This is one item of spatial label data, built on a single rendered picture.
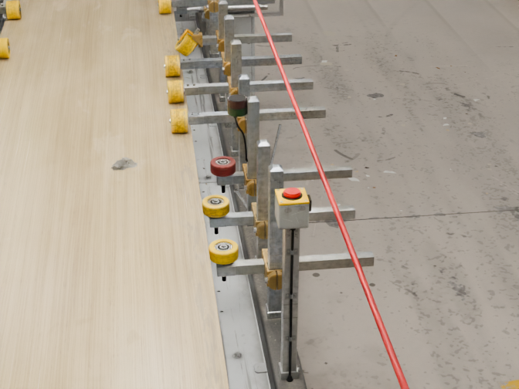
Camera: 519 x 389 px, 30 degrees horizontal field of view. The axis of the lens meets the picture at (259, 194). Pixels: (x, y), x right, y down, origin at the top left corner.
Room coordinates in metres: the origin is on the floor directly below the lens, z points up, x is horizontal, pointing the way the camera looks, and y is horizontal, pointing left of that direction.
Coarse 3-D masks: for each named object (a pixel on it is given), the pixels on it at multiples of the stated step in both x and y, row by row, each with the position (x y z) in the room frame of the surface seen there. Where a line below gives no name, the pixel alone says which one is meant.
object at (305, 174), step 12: (300, 168) 2.76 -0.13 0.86; (312, 168) 2.76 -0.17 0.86; (324, 168) 2.76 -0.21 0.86; (336, 168) 2.76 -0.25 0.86; (348, 168) 2.76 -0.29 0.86; (216, 180) 2.73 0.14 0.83; (228, 180) 2.70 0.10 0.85; (240, 180) 2.71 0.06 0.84; (288, 180) 2.73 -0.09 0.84; (300, 180) 2.73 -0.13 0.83
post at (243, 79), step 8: (240, 80) 2.92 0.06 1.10; (248, 80) 2.92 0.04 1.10; (240, 88) 2.92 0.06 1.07; (248, 88) 2.92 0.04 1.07; (248, 96) 2.92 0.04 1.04; (240, 136) 2.92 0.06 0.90; (240, 144) 2.92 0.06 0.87; (240, 152) 2.92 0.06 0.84; (240, 160) 2.91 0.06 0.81; (240, 168) 2.92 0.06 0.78
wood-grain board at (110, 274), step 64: (64, 0) 4.37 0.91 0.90; (128, 0) 4.37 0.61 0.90; (0, 64) 3.56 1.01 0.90; (64, 64) 3.56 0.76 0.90; (128, 64) 3.56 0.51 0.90; (0, 128) 2.97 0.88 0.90; (64, 128) 2.97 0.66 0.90; (128, 128) 2.97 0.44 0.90; (0, 192) 2.52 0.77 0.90; (64, 192) 2.52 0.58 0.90; (128, 192) 2.52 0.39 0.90; (192, 192) 2.52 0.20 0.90; (0, 256) 2.17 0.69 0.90; (64, 256) 2.17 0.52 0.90; (128, 256) 2.17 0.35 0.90; (192, 256) 2.17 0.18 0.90; (0, 320) 1.88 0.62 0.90; (64, 320) 1.89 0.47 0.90; (128, 320) 1.89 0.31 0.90; (192, 320) 1.89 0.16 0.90; (0, 384) 1.65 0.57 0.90; (64, 384) 1.65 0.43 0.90; (128, 384) 1.65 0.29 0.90; (192, 384) 1.65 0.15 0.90
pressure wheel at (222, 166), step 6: (222, 156) 2.75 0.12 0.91; (210, 162) 2.71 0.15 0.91; (216, 162) 2.71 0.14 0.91; (222, 162) 2.71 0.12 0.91; (228, 162) 2.71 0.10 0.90; (234, 162) 2.71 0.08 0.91; (210, 168) 2.71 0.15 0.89; (216, 168) 2.68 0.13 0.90; (222, 168) 2.67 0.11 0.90; (228, 168) 2.68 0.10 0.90; (234, 168) 2.70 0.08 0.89; (216, 174) 2.68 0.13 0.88; (222, 174) 2.67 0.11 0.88; (228, 174) 2.68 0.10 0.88; (222, 186) 2.71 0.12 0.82; (222, 192) 2.71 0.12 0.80
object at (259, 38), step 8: (280, 32) 3.76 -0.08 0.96; (288, 32) 3.76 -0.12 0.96; (208, 40) 3.70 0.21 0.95; (216, 40) 3.70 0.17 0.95; (240, 40) 3.71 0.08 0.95; (248, 40) 3.72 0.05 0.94; (256, 40) 3.72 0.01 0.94; (264, 40) 3.72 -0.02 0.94; (280, 40) 3.73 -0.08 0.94; (288, 40) 3.74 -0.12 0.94
